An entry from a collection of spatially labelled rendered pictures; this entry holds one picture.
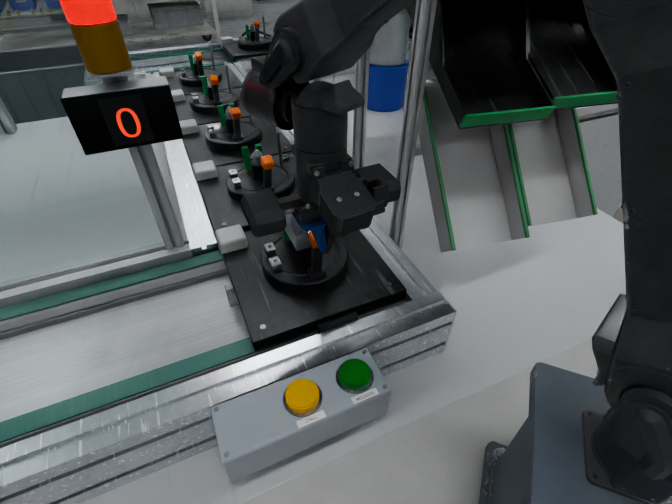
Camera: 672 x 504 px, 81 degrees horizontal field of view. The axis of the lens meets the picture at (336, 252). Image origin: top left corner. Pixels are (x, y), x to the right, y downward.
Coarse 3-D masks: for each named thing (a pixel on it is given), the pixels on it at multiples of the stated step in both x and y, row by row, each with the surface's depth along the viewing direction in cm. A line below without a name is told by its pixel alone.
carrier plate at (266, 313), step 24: (264, 240) 68; (360, 240) 68; (240, 264) 64; (360, 264) 64; (384, 264) 64; (240, 288) 60; (264, 288) 60; (336, 288) 60; (360, 288) 60; (384, 288) 60; (264, 312) 56; (288, 312) 56; (312, 312) 56; (336, 312) 56; (360, 312) 58; (264, 336) 53; (288, 336) 55
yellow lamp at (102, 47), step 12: (72, 24) 43; (96, 24) 43; (108, 24) 43; (84, 36) 43; (96, 36) 43; (108, 36) 44; (120, 36) 45; (84, 48) 44; (96, 48) 44; (108, 48) 44; (120, 48) 45; (84, 60) 45; (96, 60) 44; (108, 60) 45; (120, 60) 46; (96, 72) 45; (108, 72) 45
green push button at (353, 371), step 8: (352, 360) 50; (360, 360) 50; (344, 368) 49; (352, 368) 49; (360, 368) 49; (368, 368) 49; (344, 376) 48; (352, 376) 48; (360, 376) 48; (368, 376) 48; (344, 384) 48; (352, 384) 47; (360, 384) 48
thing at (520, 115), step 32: (448, 0) 62; (480, 0) 62; (512, 0) 56; (448, 32) 59; (480, 32) 59; (512, 32) 57; (448, 64) 56; (480, 64) 57; (512, 64) 57; (448, 96) 52; (480, 96) 54; (512, 96) 54; (544, 96) 53
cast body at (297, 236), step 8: (288, 216) 56; (288, 224) 58; (296, 224) 56; (288, 232) 59; (296, 232) 56; (304, 232) 56; (296, 240) 56; (304, 240) 57; (296, 248) 57; (304, 248) 58
